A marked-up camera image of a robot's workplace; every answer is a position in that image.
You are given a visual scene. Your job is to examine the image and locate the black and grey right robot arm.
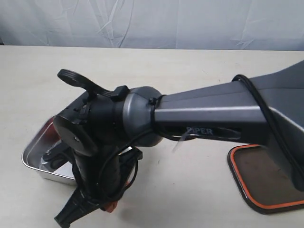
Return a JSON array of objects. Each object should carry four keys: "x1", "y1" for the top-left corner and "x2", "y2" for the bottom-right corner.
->
[{"x1": 53, "y1": 62, "x2": 304, "y2": 228}]

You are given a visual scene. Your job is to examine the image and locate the blue-grey backdrop cloth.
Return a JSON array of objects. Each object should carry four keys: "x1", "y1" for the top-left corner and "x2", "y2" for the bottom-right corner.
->
[{"x1": 0, "y1": 0, "x2": 304, "y2": 51}]

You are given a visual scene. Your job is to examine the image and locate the dark transparent lunch box lid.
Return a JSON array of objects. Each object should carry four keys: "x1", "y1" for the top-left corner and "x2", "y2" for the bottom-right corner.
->
[{"x1": 227, "y1": 144, "x2": 304, "y2": 215}]

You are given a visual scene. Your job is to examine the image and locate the steel two-compartment lunch box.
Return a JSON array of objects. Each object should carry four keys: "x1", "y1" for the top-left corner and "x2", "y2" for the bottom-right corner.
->
[{"x1": 22, "y1": 117, "x2": 76, "y2": 186}]

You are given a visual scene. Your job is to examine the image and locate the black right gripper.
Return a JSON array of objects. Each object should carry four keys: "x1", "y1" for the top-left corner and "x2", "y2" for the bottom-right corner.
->
[{"x1": 55, "y1": 147, "x2": 143, "y2": 226}]

